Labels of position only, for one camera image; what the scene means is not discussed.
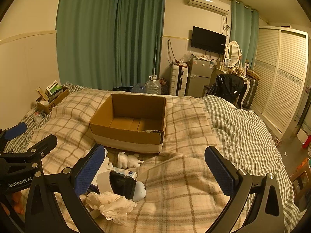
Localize white louvred wardrobe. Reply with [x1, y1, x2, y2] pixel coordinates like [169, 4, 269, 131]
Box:
[250, 26, 309, 142]

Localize green checked bed sheet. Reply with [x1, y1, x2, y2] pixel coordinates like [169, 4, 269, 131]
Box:
[3, 83, 98, 154]

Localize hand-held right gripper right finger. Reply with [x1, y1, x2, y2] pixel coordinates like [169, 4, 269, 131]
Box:
[204, 146, 285, 233]

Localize floral bag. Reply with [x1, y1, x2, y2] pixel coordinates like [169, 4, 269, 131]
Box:
[158, 77, 170, 94]

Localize clear plastic bag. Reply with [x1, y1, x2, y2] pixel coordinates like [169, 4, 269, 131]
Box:
[180, 51, 195, 63]

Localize person's left hand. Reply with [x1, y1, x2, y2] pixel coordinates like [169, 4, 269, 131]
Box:
[11, 191, 26, 214]

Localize white air conditioner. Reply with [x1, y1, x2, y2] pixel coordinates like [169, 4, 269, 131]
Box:
[187, 0, 231, 15]

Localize white figurine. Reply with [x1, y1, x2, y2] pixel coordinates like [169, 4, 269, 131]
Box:
[118, 151, 144, 169]

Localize wooden stool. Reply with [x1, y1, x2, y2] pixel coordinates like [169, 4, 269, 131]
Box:
[290, 157, 311, 197]

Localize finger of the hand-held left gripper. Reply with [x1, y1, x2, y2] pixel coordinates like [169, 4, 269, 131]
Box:
[0, 134, 58, 170]
[0, 122, 28, 149]

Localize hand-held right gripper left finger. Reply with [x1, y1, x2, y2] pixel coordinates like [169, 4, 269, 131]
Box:
[24, 144, 107, 233]

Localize wide green curtain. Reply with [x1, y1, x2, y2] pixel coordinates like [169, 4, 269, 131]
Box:
[56, 0, 120, 89]

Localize black television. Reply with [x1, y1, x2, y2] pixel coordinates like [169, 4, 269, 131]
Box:
[190, 26, 227, 55]

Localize brown suitcase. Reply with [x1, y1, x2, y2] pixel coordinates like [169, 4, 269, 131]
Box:
[242, 76, 259, 110]

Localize white headset with dark visor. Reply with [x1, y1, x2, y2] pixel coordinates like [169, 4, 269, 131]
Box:
[97, 169, 146, 203]

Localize green checked duvet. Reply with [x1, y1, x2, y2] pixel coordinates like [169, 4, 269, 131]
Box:
[199, 95, 305, 233]

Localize white lace cloth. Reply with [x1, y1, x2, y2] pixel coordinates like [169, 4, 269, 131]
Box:
[86, 191, 138, 225]

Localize white suitcase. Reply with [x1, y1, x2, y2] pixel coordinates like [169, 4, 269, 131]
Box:
[169, 64, 190, 97]

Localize green and white carton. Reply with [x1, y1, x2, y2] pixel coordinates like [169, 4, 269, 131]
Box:
[46, 80, 63, 96]

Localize white pole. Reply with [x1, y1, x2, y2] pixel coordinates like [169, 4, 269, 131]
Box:
[153, 34, 159, 78]

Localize narrow green curtain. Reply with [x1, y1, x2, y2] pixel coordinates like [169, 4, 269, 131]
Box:
[229, 0, 259, 69]

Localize oval white mirror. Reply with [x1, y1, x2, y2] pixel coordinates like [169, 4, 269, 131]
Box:
[225, 40, 241, 66]

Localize red fire extinguisher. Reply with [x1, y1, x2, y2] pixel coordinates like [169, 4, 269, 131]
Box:
[302, 133, 311, 150]

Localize large water jug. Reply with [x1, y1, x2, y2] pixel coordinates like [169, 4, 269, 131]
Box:
[145, 75, 162, 95]

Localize blond furry item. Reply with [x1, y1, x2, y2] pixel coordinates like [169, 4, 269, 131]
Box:
[227, 67, 246, 77]

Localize beige plaid blanket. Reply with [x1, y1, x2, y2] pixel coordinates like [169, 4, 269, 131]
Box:
[15, 89, 246, 233]

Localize small cardboard box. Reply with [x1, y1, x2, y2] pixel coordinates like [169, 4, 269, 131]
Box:
[36, 86, 70, 115]

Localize grey fridge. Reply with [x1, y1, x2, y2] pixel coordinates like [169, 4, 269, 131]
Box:
[187, 58, 216, 98]

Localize blue tissue packet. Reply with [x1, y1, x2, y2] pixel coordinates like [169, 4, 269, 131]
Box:
[114, 167, 137, 179]

